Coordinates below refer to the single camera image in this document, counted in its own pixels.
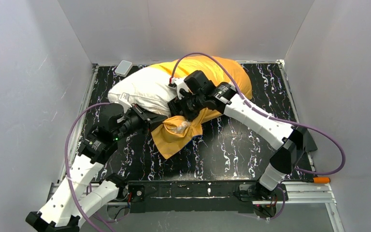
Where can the yellow and blue pillowcase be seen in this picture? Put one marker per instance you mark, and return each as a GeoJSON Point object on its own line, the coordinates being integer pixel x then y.
{"type": "Point", "coordinates": [176, 132]}

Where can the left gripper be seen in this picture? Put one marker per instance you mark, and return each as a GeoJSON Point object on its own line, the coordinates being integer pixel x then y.
{"type": "Point", "coordinates": [143, 116]}

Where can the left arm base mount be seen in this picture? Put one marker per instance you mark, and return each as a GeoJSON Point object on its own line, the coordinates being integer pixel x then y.
{"type": "Point", "coordinates": [128, 192]}

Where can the small white box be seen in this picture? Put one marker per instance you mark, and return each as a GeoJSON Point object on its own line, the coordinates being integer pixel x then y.
{"type": "Point", "coordinates": [123, 68]}

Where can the orange handled tool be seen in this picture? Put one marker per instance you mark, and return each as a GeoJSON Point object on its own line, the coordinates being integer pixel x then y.
{"type": "Point", "coordinates": [316, 180]}

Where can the aluminium frame rail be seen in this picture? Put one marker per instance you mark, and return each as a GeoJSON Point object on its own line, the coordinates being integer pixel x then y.
{"type": "Point", "coordinates": [70, 128]}

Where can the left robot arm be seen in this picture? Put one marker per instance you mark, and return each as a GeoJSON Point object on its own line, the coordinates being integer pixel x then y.
{"type": "Point", "coordinates": [98, 145]}

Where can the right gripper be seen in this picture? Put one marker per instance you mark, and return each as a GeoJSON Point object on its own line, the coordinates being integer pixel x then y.
{"type": "Point", "coordinates": [177, 108]}

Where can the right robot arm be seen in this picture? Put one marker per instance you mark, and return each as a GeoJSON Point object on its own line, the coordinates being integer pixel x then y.
{"type": "Point", "coordinates": [287, 140]}

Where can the black plate on table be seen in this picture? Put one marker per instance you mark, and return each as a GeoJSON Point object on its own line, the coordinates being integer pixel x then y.
{"type": "Point", "coordinates": [309, 144]}

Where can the white pillow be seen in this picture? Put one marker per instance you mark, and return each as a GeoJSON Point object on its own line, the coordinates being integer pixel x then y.
{"type": "Point", "coordinates": [148, 88]}

